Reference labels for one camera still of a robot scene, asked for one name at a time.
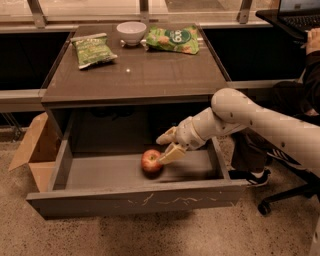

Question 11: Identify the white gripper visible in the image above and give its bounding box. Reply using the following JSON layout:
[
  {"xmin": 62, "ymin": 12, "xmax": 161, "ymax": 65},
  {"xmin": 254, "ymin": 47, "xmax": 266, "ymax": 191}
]
[{"xmin": 156, "ymin": 117, "xmax": 205, "ymax": 165}]

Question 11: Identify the red apple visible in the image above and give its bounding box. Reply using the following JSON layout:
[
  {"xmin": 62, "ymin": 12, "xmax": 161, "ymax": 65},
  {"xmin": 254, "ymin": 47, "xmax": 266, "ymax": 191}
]
[{"xmin": 141, "ymin": 149, "xmax": 162, "ymax": 173}]

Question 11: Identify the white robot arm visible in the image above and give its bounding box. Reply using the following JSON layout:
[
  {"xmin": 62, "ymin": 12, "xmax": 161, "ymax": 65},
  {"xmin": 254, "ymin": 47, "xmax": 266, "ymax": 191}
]
[{"xmin": 156, "ymin": 88, "xmax": 320, "ymax": 177}]

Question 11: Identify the open grey drawer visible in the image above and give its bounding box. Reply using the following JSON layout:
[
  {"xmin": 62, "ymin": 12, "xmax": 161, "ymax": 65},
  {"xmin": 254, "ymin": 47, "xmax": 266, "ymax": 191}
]
[{"xmin": 27, "ymin": 110, "xmax": 245, "ymax": 219}]

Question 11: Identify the grey cabinet with glass top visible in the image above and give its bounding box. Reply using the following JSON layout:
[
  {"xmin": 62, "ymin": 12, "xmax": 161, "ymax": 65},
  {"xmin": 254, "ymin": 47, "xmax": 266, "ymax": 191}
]
[{"xmin": 40, "ymin": 22, "xmax": 233, "ymax": 141}]

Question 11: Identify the person's hand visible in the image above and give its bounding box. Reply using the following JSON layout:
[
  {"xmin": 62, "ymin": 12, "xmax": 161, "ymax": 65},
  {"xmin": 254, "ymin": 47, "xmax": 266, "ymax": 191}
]
[{"xmin": 306, "ymin": 28, "xmax": 320, "ymax": 54}]

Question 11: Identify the seated person in dark clothes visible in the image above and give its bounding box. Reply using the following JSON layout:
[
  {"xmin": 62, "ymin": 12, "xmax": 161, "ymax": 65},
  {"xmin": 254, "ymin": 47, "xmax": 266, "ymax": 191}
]
[{"xmin": 229, "ymin": 28, "xmax": 320, "ymax": 174}]

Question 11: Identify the black white sneaker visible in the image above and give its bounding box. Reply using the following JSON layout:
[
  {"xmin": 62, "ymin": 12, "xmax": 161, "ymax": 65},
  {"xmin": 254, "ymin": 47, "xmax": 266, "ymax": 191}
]
[{"xmin": 229, "ymin": 169, "xmax": 271, "ymax": 187}]

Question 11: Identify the green snack bag right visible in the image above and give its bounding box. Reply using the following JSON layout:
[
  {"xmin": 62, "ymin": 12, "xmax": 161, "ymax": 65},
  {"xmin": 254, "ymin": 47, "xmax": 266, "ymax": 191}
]
[{"xmin": 146, "ymin": 25, "xmax": 199, "ymax": 55}]

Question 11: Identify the white ceramic bowl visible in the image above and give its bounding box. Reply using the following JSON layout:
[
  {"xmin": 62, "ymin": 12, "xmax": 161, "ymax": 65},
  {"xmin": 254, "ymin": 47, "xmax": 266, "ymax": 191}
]
[{"xmin": 116, "ymin": 21, "xmax": 147, "ymax": 46}]

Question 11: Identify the green chip bag left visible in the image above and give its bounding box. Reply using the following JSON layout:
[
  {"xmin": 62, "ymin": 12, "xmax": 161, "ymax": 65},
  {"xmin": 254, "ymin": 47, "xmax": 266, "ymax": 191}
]
[{"xmin": 71, "ymin": 33, "xmax": 117, "ymax": 70}]

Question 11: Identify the cardboard box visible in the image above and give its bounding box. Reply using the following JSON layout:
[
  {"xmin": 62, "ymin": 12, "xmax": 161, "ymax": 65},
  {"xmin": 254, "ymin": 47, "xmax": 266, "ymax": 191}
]
[{"xmin": 9, "ymin": 113, "xmax": 61, "ymax": 192}]

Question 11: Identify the black office chair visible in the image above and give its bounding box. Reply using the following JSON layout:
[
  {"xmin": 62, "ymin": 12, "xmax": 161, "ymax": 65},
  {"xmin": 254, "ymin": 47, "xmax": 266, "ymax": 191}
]
[{"xmin": 257, "ymin": 149, "xmax": 320, "ymax": 216}]

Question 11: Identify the black laptop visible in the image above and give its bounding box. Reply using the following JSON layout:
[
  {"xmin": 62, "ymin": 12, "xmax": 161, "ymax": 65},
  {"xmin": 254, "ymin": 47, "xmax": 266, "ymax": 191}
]
[{"xmin": 277, "ymin": 0, "xmax": 320, "ymax": 33}]

